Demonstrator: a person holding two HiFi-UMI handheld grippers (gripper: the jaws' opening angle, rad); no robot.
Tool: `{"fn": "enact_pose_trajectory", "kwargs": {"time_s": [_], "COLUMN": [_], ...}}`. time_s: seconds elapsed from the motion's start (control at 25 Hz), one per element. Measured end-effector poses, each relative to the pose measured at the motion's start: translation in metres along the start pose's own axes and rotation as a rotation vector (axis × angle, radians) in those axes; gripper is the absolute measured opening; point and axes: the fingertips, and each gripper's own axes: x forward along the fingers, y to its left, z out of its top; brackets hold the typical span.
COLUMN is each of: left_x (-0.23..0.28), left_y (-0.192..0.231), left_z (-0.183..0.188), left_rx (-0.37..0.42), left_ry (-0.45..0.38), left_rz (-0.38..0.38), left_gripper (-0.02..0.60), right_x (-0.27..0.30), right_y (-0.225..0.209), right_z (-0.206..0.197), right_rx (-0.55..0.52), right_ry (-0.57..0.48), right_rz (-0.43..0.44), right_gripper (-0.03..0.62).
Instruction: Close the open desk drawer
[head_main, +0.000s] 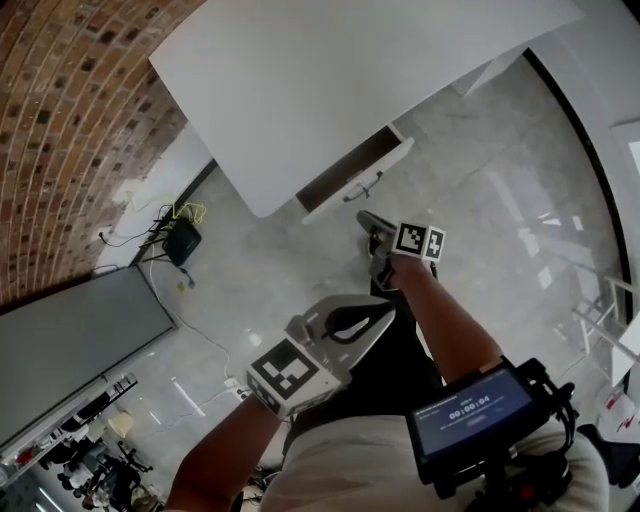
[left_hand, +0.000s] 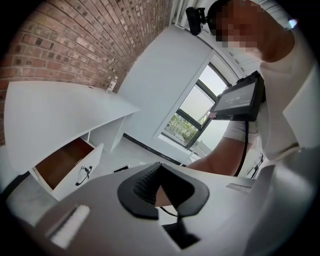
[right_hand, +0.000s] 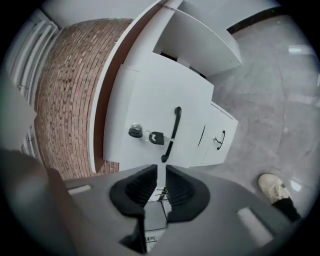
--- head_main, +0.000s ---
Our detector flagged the black storage rack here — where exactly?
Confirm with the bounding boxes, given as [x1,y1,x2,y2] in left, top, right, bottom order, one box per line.
[74,372,139,421]

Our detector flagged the white desk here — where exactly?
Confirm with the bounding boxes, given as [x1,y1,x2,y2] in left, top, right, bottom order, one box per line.
[148,0,589,219]

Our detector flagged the grey metal cabinet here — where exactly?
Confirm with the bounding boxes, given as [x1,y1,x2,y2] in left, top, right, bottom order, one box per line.
[0,264,179,451]

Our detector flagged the person's left forearm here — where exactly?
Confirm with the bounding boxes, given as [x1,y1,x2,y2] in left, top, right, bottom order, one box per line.
[164,397,284,512]

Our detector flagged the person's right forearm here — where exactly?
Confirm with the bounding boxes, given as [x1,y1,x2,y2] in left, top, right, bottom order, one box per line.
[388,254,506,389]

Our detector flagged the black router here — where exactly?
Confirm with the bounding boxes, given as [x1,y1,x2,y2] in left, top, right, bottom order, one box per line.
[149,204,204,267]

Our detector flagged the beige bucket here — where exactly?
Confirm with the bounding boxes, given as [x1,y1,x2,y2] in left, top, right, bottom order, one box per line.
[107,409,135,439]

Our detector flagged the yellow cable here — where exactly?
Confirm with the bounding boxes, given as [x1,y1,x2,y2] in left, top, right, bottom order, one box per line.
[172,202,207,226]

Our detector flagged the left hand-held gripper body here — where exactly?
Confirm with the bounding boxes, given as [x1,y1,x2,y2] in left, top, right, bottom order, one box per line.
[244,294,396,420]

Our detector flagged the black screen device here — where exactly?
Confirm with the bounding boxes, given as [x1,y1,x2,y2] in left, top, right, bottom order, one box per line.
[404,367,544,481]

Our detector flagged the white drawer unit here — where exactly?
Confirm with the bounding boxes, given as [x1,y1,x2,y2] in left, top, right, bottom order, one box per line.
[295,124,416,226]

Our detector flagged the person's black trousers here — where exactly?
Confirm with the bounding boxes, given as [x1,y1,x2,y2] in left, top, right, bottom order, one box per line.
[294,294,446,436]

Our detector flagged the white power strip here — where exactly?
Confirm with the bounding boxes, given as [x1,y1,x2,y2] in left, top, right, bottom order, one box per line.
[223,377,251,401]

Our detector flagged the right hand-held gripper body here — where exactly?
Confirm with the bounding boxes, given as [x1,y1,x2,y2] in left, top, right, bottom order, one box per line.
[368,221,446,291]

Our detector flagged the person's beige shirt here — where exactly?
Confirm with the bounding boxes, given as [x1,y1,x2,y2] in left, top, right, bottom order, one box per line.
[259,419,609,512]

